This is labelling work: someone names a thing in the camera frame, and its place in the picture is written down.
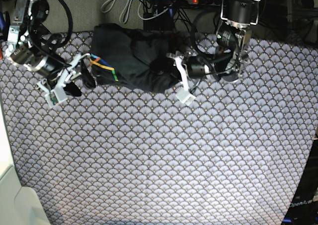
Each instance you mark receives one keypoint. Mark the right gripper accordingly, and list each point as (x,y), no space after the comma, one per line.
(58,79)

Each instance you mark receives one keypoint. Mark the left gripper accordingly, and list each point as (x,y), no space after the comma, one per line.
(192,67)

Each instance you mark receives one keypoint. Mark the dark grey T-shirt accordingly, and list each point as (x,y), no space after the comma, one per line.
(134,58)

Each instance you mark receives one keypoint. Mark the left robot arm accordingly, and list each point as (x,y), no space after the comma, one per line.
(227,63)

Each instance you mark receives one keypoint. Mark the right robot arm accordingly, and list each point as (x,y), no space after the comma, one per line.
(27,48)

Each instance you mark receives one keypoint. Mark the black power strip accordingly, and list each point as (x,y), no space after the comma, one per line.
(205,2)

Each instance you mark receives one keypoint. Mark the fan-patterned table cloth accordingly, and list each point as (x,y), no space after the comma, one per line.
(235,156)

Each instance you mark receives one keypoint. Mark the black clamp at left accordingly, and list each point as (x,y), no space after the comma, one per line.
(4,25)

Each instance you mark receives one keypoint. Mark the white plastic bin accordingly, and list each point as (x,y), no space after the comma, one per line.
(19,205)

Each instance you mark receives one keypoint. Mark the black OpenArm stand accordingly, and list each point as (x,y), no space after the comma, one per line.
(303,209)

